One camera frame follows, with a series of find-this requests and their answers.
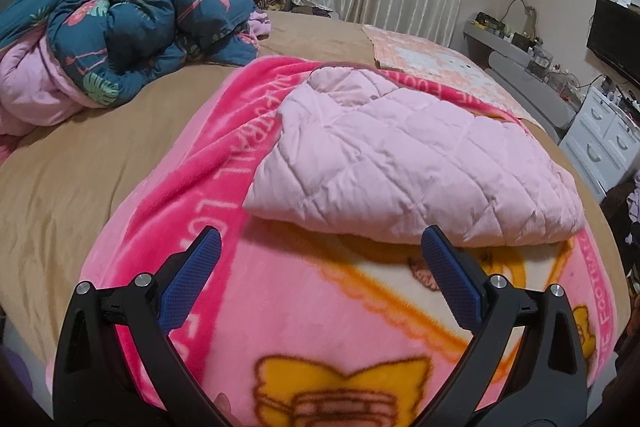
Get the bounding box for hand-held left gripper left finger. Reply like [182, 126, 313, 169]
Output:
[52, 226, 223, 427]

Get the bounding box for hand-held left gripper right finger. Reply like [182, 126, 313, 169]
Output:
[421, 226, 587, 427]

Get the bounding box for pink quilted jacket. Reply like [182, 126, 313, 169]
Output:
[242, 68, 588, 248]

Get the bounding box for dark clothes heap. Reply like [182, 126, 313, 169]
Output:
[600, 172, 640, 298]

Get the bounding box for pink printed blanket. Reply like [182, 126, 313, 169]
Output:
[45, 56, 621, 427]

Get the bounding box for bed with tan sheet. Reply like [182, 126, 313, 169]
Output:
[0, 9, 633, 358]

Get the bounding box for white drawer cabinet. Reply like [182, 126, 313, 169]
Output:
[560, 84, 640, 202]

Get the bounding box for peach printed cloth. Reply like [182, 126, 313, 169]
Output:
[361, 24, 546, 128]

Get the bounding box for dark pink cloth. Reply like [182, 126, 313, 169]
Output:
[0, 134, 23, 165]

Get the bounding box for cluster of small desk items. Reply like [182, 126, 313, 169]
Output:
[470, 0, 581, 100]

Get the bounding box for blue flamingo print duvet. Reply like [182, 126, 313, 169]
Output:
[0, 0, 261, 142]

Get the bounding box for light pink patterned garment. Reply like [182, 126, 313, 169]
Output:
[247, 7, 273, 42]

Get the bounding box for black flat television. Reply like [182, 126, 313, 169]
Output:
[586, 0, 640, 86]

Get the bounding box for grey wall shelf desk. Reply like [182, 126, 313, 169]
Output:
[462, 19, 583, 130]

